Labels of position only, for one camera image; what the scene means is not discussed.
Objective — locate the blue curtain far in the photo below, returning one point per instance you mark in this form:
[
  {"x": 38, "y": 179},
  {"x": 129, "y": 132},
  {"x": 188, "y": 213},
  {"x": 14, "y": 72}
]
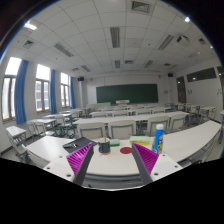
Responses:
[{"x": 72, "y": 98}]

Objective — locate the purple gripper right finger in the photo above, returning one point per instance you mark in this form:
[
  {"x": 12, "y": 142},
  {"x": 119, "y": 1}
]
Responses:
[{"x": 145, "y": 160}]

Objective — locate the blue curtain left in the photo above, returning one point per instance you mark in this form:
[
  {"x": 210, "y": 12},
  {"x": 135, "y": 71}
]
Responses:
[{"x": 19, "y": 105}]

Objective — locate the white chair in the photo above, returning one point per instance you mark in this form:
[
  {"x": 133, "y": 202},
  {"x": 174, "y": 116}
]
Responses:
[
  {"x": 94, "y": 130},
  {"x": 153, "y": 122},
  {"x": 123, "y": 129}
]

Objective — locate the ceiling projector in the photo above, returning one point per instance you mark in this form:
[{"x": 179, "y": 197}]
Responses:
[{"x": 183, "y": 39}]

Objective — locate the black mat on table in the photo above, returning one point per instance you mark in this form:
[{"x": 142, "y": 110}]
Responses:
[{"x": 77, "y": 144}]

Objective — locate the white chair front middle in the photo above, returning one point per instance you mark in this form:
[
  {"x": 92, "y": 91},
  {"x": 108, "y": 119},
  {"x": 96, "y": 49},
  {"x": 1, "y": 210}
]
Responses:
[{"x": 123, "y": 129}]

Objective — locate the blue curtain middle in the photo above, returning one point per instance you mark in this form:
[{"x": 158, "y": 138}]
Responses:
[{"x": 52, "y": 92}]

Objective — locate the white chair front right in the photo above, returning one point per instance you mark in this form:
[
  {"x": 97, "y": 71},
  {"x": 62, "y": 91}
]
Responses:
[{"x": 153, "y": 122}]

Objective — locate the yellow green sponge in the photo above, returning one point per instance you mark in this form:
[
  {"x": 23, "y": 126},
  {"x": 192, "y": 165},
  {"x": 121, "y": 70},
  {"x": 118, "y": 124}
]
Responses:
[{"x": 141, "y": 140}]

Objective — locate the dark mug with stick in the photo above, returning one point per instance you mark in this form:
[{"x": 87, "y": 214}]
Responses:
[{"x": 104, "y": 145}]

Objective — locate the green chalkboard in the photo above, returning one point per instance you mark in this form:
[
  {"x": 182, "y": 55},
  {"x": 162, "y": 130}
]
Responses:
[{"x": 134, "y": 93}]

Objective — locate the white desk far left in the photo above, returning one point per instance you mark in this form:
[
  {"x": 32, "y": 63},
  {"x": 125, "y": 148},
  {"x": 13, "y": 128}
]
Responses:
[{"x": 17, "y": 134}]

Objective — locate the white curved desk right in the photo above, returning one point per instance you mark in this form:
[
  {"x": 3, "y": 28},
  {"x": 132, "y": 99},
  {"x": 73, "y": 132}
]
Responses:
[{"x": 183, "y": 144}]

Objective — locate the blue curtain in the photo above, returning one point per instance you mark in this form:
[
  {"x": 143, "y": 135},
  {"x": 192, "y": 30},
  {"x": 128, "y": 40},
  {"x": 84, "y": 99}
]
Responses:
[
  {"x": 72, "y": 98},
  {"x": 52, "y": 92},
  {"x": 19, "y": 105}
]

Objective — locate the small green sponge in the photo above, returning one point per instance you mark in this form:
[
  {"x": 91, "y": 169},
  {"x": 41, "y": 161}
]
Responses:
[{"x": 114, "y": 142}]

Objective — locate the blue white-capped bottle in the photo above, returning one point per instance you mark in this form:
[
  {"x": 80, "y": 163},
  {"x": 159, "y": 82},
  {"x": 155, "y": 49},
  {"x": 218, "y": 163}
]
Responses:
[{"x": 158, "y": 139}]

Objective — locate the white chair front left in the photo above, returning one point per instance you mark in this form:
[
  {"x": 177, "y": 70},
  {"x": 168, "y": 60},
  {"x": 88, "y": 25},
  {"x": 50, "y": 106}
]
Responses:
[{"x": 94, "y": 130}]

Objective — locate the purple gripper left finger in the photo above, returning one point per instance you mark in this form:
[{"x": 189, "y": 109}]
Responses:
[{"x": 79, "y": 162}]

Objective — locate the red round coaster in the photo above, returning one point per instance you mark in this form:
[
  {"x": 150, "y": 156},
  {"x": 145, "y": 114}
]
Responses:
[{"x": 125, "y": 150}]

